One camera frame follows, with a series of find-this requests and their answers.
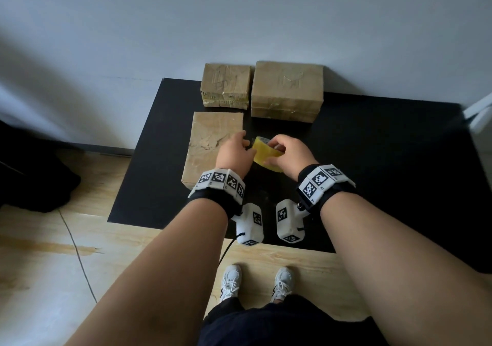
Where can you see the black marker wristband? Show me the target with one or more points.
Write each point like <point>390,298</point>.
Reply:
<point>215,192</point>
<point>324,186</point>

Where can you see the person's right forearm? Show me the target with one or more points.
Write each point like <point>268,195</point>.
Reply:
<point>411,276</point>

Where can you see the white sneaker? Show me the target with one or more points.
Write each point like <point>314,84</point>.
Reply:
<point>231,280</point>
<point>282,282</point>

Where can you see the black shorts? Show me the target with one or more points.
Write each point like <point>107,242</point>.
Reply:
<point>288,326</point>

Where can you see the person's left hand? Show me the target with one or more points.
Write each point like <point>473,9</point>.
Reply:
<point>234,155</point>

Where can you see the tall cardboard box square hole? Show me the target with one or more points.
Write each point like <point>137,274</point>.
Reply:
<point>288,84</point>

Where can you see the wide cardboard box torn flap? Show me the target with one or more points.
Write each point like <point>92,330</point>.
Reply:
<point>207,134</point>

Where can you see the black bag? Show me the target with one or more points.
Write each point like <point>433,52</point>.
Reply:
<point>30,176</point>

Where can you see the small cardboard box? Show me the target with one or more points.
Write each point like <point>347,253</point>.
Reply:
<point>226,82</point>

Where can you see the white right sneaker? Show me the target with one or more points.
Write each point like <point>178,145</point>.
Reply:
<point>282,282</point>

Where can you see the person's right hand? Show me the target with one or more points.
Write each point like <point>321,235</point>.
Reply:
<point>298,155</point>

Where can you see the white metal shelf frame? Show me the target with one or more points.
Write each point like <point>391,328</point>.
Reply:
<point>478,113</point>

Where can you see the yellow tape roll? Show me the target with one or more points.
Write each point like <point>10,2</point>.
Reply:
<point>263,155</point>

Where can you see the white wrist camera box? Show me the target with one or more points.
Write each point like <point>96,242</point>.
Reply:
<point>250,224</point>
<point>290,221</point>

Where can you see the white left sneaker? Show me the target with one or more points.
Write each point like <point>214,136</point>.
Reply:
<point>231,280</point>

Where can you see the person's left forearm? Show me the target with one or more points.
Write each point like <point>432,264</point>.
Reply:
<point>153,280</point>

